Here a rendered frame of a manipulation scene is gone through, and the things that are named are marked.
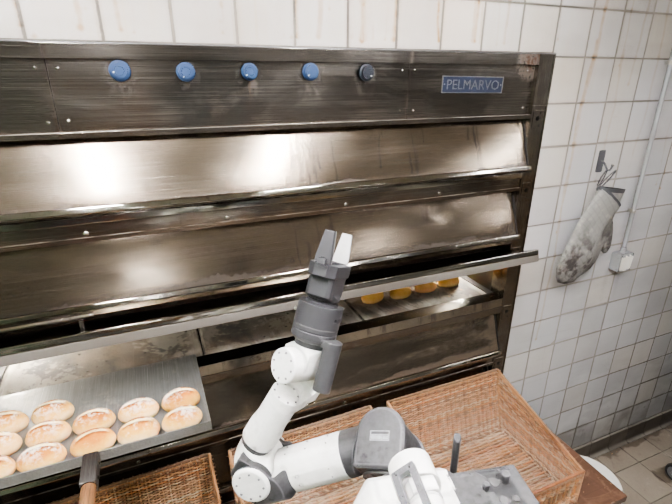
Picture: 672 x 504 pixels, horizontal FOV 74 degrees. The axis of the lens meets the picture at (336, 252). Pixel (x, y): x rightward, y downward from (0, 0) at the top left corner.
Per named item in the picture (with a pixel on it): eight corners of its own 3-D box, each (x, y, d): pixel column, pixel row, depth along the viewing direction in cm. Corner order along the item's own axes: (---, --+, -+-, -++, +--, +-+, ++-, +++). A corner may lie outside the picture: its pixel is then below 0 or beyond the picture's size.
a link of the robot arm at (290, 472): (268, 475, 101) (358, 451, 96) (249, 522, 88) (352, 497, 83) (246, 433, 99) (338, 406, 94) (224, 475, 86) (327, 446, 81)
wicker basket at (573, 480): (380, 453, 183) (383, 399, 173) (489, 416, 203) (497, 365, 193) (452, 564, 142) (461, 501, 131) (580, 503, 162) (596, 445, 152)
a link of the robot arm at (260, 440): (272, 380, 93) (233, 445, 98) (257, 408, 83) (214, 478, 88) (316, 406, 93) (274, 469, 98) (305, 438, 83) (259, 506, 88)
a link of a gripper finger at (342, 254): (339, 232, 89) (332, 261, 90) (354, 235, 88) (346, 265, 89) (341, 232, 91) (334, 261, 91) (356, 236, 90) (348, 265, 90)
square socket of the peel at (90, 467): (99, 490, 98) (96, 479, 96) (80, 496, 96) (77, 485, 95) (101, 460, 105) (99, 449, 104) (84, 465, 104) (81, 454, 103)
